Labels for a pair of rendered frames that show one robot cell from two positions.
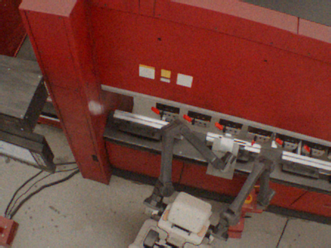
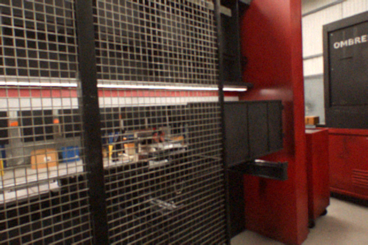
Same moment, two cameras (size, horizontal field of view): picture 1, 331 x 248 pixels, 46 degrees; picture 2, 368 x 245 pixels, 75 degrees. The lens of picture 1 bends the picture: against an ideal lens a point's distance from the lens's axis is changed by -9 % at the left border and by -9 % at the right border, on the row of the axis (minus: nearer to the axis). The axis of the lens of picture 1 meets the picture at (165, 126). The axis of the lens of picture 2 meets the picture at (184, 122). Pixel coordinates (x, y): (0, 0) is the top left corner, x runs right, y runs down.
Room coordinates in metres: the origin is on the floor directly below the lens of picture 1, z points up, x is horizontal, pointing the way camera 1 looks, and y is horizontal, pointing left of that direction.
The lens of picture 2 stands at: (2.50, -1.90, 1.30)
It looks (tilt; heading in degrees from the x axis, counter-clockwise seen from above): 3 degrees down; 129
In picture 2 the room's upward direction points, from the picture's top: 3 degrees counter-clockwise
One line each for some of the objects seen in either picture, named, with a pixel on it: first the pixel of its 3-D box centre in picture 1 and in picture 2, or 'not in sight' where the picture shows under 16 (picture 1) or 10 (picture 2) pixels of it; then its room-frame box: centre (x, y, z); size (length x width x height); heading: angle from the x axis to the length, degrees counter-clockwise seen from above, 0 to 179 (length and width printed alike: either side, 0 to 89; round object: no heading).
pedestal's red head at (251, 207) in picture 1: (252, 198); not in sight; (0.87, -0.68, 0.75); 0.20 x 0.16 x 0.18; 87
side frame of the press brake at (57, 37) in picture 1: (97, 74); (257, 119); (1.53, 0.51, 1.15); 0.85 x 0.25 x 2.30; 171
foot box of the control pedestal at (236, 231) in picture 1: (233, 223); not in sight; (0.84, -0.68, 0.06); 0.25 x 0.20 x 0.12; 177
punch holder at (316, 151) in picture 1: (315, 143); (106, 119); (1.12, -0.99, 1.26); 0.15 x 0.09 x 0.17; 81
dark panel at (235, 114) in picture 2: not in sight; (245, 130); (1.75, -0.27, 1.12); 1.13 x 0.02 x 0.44; 81
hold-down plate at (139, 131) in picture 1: (140, 131); not in sight; (1.24, 0.18, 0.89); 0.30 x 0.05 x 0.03; 81
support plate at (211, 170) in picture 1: (222, 159); (164, 145); (1.06, -0.40, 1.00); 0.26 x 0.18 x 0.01; 171
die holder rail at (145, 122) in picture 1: (148, 124); not in sight; (1.29, 0.12, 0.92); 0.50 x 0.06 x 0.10; 81
